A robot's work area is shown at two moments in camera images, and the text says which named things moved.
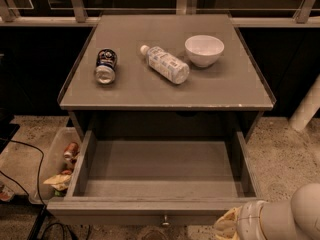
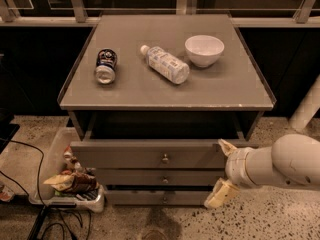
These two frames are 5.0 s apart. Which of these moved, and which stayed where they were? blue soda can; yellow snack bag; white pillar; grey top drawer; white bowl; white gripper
Moved: white gripper; grey top drawer
Stayed: white pillar; white bowl; yellow snack bag; blue soda can
